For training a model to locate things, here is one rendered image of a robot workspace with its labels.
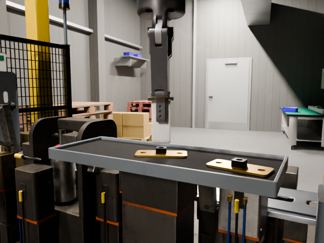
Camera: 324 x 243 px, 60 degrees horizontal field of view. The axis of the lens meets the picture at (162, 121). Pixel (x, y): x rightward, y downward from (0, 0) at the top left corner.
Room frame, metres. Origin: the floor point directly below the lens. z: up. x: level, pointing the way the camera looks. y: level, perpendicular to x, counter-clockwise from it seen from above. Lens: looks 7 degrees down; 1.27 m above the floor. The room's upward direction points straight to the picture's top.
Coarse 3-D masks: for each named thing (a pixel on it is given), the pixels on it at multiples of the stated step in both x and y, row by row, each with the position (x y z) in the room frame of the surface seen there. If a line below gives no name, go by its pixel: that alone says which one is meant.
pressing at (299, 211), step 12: (216, 192) 0.70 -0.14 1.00; (288, 192) 0.70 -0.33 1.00; (300, 192) 0.70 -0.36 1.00; (312, 192) 0.70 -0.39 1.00; (276, 204) 0.62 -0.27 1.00; (288, 204) 0.62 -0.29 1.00; (300, 204) 0.62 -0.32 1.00; (276, 216) 0.58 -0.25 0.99; (288, 216) 0.57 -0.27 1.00; (300, 216) 0.56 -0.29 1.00; (312, 216) 0.55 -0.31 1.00
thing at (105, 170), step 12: (96, 180) 0.63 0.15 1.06; (108, 180) 0.61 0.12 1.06; (96, 192) 0.63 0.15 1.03; (108, 192) 0.61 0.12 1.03; (96, 204) 0.63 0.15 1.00; (108, 204) 0.61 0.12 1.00; (120, 204) 0.61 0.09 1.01; (96, 216) 0.64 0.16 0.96; (108, 216) 0.61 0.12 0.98; (120, 216) 0.61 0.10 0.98; (108, 228) 0.63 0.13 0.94; (120, 228) 0.62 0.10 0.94; (108, 240) 0.63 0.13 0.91; (120, 240) 0.62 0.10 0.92
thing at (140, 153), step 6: (138, 150) 0.47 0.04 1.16; (144, 150) 0.47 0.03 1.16; (150, 150) 0.47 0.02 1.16; (156, 150) 0.44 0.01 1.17; (162, 150) 0.44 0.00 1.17; (168, 150) 0.47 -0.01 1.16; (174, 150) 0.47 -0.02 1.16; (180, 150) 0.47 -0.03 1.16; (138, 156) 0.43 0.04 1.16; (144, 156) 0.43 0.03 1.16; (150, 156) 0.43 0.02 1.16; (156, 156) 0.43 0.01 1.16; (162, 156) 0.43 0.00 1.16; (168, 156) 0.43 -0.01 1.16; (174, 156) 0.43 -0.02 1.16; (180, 156) 0.43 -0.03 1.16; (186, 156) 0.43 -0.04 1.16
